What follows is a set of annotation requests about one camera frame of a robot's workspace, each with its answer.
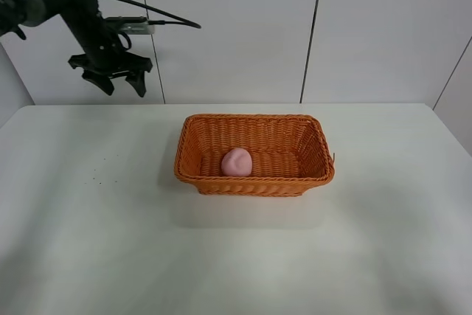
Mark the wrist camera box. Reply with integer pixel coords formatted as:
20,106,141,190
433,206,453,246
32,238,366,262
105,16,155,35

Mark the pink peach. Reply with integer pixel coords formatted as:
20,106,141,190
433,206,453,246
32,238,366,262
221,148,252,177

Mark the orange wicker basket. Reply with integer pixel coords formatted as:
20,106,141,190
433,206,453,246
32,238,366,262
174,114,335,197

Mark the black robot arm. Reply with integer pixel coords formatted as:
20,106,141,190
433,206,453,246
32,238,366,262
1,0,153,97

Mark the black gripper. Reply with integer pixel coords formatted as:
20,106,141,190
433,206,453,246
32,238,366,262
68,16,152,97

